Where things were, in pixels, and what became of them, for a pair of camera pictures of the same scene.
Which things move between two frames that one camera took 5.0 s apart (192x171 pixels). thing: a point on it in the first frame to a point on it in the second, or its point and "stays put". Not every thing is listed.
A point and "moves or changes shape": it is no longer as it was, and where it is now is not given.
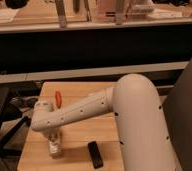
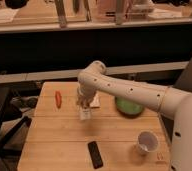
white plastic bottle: (55, 147) moves or changes shape
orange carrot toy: (58, 98) stays put
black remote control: (95, 154) stays put
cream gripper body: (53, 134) to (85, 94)
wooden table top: (74, 135) stays put
